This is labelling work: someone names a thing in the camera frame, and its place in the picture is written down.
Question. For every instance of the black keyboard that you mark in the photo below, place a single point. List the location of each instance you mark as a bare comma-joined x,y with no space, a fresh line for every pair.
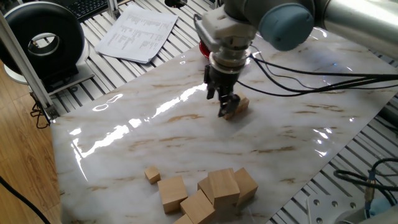
90,7

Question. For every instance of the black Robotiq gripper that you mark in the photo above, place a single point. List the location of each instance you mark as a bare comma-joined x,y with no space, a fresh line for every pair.
224,81

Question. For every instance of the red bowl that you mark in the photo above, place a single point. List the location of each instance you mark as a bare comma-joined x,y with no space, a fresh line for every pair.
203,49

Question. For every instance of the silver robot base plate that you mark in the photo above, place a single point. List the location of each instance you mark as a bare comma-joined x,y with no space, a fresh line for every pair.
323,211

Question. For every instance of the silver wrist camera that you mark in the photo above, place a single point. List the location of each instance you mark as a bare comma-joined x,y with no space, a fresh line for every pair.
203,35

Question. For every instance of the white marble pattern board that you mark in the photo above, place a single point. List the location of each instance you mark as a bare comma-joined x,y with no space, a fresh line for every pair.
248,155

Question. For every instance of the white printed paper stack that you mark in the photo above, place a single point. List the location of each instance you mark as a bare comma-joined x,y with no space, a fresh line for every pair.
136,34

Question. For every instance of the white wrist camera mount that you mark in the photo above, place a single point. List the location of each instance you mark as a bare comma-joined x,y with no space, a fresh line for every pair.
224,28

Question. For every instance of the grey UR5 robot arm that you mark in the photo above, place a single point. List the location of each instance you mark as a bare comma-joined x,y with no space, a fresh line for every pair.
357,21

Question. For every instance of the short aluminium post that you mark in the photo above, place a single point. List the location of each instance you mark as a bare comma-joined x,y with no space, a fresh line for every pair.
113,9

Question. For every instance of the aluminium frame profile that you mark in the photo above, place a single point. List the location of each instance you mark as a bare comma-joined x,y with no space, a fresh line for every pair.
23,65

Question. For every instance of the large wooden cube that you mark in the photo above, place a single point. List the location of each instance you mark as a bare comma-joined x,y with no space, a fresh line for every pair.
224,186
205,188
247,185
172,193
183,220
197,207

